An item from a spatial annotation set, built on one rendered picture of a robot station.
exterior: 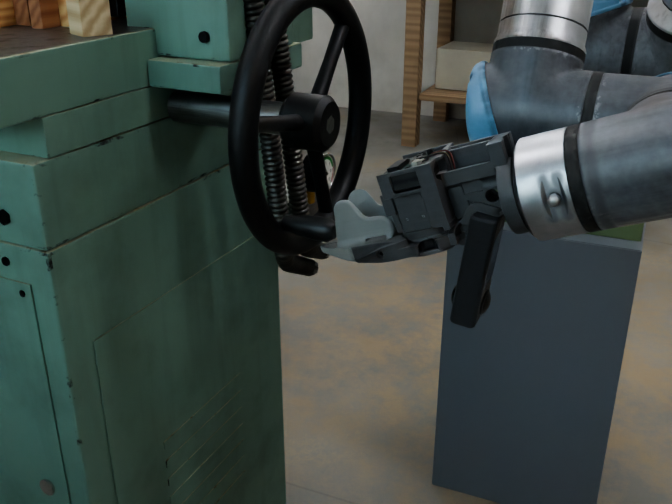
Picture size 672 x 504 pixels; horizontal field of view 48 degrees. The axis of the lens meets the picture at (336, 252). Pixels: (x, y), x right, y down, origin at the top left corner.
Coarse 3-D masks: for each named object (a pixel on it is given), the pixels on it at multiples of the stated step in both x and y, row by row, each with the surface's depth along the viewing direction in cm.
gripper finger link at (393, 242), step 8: (392, 240) 69; (400, 240) 68; (432, 240) 68; (352, 248) 71; (360, 248) 71; (368, 248) 70; (376, 248) 69; (384, 248) 68; (392, 248) 68; (400, 248) 68; (408, 248) 67; (416, 248) 67; (424, 248) 68; (360, 256) 71; (368, 256) 70; (376, 256) 69; (384, 256) 68; (392, 256) 68; (400, 256) 68; (408, 256) 67
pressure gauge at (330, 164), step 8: (304, 160) 111; (328, 160) 113; (304, 168) 111; (328, 168) 114; (312, 176) 111; (328, 176) 114; (312, 184) 111; (328, 184) 115; (312, 192) 115; (312, 200) 115
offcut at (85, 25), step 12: (72, 0) 76; (84, 0) 75; (96, 0) 76; (108, 0) 76; (72, 12) 76; (84, 12) 75; (96, 12) 76; (108, 12) 77; (72, 24) 77; (84, 24) 76; (96, 24) 76; (108, 24) 77; (84, 36) 76
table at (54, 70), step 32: (0, 32) 79; (32, 32) 79; (64, 32) 79; (128, 32) 79; (0, 64) 65; (32, 64) 68; (64, 64) 72; (96, 64) 75; (128, 64) 80; (160, 64) 81; (192, 64) 80; (224, 64) 79; (0, 96) 66; (32, 96) 69; (64, 96) 72; (96, 96) 76; (0, 128) 67
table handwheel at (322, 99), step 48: (288, 0) 71; (336, 0) 79; (336, 48) 82; (192, 96) 85; (240, 96) 68; (288, 96) 80; (240, 144) 69; (288, 144) 81; (240, 192) 71; (336, 192) 90; (288, 240) 79
